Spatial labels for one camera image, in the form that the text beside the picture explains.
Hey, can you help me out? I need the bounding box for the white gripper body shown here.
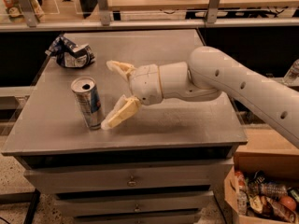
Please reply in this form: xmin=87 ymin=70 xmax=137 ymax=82
xmin=129 ymin=64 xmax=163 ymax=105

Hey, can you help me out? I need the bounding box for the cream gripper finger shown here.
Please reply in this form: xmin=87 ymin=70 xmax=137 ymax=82
xmin=101 ymin=95 xmax=141 ymax=130
xmin=107 ymin=60 xmax=135 ymax=80

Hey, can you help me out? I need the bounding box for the silver blue Red Bull can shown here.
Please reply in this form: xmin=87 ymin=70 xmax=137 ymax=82
xmin=71 ymin=77 xmax=104 ymax=130

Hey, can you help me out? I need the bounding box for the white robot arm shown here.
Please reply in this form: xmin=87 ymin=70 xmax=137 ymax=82
xmin=101 ymin=46 xmax=299 ymax=147

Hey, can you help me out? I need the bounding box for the crumpled blue chip bag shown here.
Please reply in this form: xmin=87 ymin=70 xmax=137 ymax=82
xmin=45 ymin=35 xmax=95 ymax=68

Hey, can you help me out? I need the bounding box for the grey drawer cabinet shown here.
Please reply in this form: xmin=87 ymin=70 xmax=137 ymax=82
xmin=3 ymin=29 xmax=247 ymax=224

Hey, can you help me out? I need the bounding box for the top drawer metal knob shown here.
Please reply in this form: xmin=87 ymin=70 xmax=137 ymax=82
xmin=127 ymin=175 xmax=136 ymax=187

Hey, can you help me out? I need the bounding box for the drawer metal knob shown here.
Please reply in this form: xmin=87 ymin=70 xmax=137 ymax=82
xmin=134 ymin=204 xmax=141 ymax=212
xmin=127 ymin=175 xmax=136 ymax=187

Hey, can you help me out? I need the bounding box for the grey metal railing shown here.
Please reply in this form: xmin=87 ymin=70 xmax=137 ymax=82
xmin=1 ymin=0 xmax=299 ymax=32

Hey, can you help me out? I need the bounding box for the colourful snack package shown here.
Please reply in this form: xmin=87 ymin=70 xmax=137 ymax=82
xmin=0 ymin=0 xmax=46 ymax=22

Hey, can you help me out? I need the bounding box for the cardboard box of snacks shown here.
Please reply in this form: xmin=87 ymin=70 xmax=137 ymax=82
xmin=224 ymin=153 xmax=299 ymax=224

